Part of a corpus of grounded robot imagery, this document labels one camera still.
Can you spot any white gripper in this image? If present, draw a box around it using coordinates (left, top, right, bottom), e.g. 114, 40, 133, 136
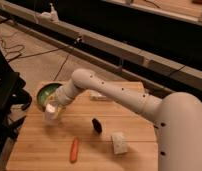
55, 83, 78, 106

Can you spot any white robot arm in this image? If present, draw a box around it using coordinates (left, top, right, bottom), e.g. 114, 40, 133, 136
55, 69, 202, 171

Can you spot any black eraser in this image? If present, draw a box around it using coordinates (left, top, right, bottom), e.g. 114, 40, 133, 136
92, 119, 102, 133

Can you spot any green bowl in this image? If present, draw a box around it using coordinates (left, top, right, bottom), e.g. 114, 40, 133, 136
36, 83, 61, 111

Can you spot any black chair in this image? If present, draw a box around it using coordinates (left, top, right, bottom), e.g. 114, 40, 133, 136
0, 50, 32, 155

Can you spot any orange carrot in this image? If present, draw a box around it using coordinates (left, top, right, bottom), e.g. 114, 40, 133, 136
70, 138, 79, 163

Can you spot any white sponge block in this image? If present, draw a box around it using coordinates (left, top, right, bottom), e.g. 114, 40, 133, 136
111, 132, 128, 155

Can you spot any black floor cable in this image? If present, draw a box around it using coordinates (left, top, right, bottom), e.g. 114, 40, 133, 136
0, 34, 82, 83

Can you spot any white object on rail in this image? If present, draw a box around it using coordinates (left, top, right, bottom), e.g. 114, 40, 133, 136
39, 4, 59, 22

